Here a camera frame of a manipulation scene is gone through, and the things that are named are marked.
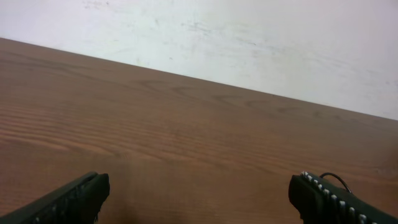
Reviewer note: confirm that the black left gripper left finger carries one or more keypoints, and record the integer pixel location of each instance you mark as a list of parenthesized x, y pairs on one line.
[(79, 201)]

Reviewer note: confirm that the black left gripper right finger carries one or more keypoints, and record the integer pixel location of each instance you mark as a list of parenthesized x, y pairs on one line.
[(326, 198)]

